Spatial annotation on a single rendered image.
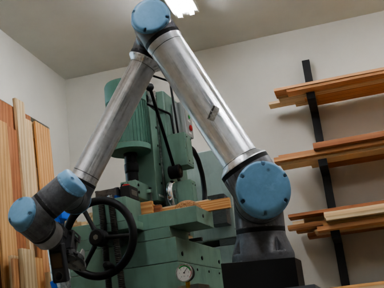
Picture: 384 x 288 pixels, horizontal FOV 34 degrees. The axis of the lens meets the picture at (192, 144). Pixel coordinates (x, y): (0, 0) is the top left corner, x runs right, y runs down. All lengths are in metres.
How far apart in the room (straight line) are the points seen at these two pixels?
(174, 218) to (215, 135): 0.62
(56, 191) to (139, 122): 0.87
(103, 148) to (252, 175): 0.49
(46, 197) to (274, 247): 0.67
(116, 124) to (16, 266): 2.04
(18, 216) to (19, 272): 2.08
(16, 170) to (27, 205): 2.55
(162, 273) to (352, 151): 2.39
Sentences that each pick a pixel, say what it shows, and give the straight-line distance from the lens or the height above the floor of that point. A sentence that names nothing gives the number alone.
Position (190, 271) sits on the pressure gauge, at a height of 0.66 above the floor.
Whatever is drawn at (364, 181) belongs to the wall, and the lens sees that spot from 4.78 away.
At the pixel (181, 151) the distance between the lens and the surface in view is 2.70.
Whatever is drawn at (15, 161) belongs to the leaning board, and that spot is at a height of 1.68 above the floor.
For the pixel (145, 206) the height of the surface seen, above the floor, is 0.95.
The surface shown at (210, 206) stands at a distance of 2.42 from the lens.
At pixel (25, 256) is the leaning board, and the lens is 3.87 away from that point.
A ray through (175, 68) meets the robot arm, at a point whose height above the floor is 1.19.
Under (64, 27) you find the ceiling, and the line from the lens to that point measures 4.75.
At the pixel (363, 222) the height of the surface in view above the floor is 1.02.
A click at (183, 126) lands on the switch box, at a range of 2.83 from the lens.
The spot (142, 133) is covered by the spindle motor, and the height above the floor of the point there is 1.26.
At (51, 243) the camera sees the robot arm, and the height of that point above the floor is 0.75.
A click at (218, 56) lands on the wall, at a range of 5.22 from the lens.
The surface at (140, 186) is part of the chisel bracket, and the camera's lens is 2.54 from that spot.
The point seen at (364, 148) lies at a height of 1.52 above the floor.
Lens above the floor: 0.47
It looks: 17 degrees up
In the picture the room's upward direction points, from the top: 7 degrees counter-clockwise
